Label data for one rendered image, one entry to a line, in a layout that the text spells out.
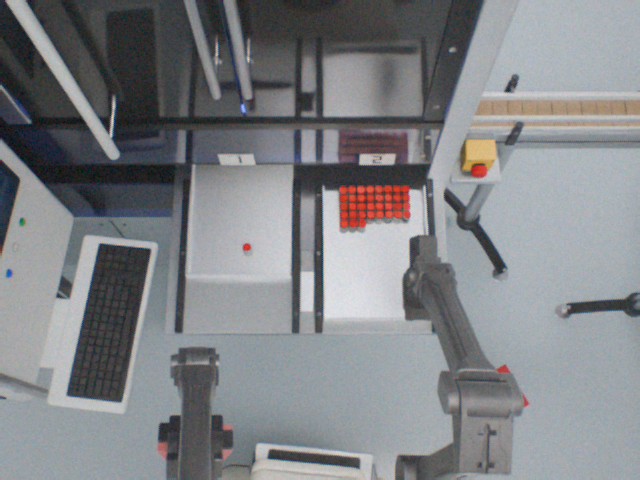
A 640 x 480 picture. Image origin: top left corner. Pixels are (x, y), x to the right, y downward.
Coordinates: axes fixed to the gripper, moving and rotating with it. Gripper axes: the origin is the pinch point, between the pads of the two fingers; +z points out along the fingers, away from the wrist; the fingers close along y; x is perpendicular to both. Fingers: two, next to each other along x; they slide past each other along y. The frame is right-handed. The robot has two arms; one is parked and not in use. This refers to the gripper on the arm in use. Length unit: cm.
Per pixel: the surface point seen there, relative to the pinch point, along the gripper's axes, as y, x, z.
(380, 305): 4.4, 6.5, 19.9
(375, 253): 17.8, 7.5, 20.0
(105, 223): 37, 87, 52
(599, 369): 1, -76, 109
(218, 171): 40, 48, 20
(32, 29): 31, 65, -61
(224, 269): 14, 45, 19
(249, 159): 37, 38, 6
